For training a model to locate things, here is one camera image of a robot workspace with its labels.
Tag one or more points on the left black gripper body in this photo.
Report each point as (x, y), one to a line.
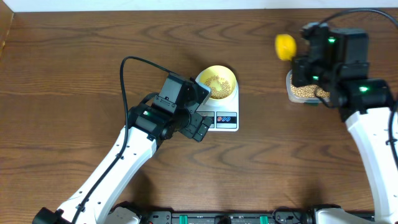
(189, 129)

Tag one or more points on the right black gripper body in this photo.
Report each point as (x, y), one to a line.
(314, 73)

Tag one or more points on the yellow measuring scoop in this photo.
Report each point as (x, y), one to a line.
(285, 47)

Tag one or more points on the pale yellow plastic bowl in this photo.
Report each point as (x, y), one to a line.
(222, 71)

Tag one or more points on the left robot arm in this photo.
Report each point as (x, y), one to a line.
(148, 124)

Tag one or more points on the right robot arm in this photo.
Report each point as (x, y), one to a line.
(337, 62)

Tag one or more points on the white digital kitchen scale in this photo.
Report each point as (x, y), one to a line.
(224, 113)

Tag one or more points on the soybeans in yellow bowl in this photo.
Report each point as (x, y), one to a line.
(220, 87)

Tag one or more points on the pile of soybeans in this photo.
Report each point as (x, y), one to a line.
(309, 91)

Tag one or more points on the clear plastic container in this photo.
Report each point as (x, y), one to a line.
(295, 99)

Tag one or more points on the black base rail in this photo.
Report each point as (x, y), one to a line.
(224, 217)

